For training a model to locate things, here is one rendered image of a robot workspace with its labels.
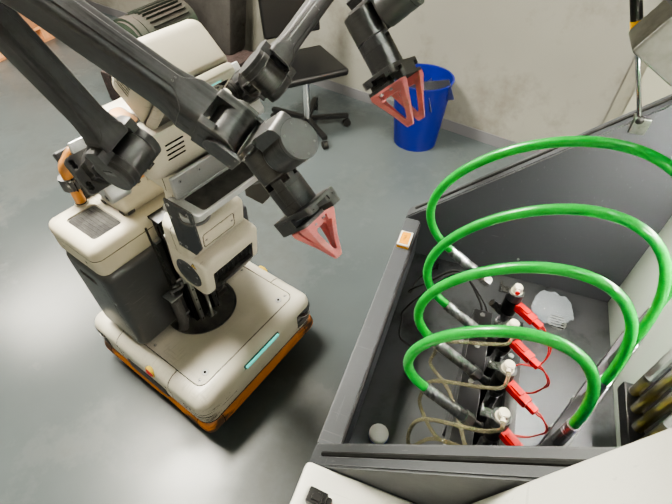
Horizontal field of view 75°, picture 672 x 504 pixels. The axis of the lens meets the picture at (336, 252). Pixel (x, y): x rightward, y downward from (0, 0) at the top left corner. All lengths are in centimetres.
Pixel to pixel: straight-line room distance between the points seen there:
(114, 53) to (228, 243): 78
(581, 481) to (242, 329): 144
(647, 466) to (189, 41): 100
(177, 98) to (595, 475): 62
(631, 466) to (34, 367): 221
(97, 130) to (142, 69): 26
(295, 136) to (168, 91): 18
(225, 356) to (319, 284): 72
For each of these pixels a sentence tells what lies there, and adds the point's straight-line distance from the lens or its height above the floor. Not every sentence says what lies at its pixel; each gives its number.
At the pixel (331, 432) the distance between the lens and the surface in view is 84.
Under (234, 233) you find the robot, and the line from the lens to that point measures 137.
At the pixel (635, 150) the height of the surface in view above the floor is 142.
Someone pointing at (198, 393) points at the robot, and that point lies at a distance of 168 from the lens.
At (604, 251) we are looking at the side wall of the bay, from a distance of 120.
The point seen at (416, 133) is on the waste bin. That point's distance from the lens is 307.
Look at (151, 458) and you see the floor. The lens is 195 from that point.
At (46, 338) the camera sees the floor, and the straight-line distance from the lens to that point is 244.
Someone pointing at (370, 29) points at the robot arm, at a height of 146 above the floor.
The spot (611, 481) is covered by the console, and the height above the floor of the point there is 133.
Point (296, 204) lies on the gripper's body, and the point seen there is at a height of 131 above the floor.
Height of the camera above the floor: 173
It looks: 46 degrees down
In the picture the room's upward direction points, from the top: straight up
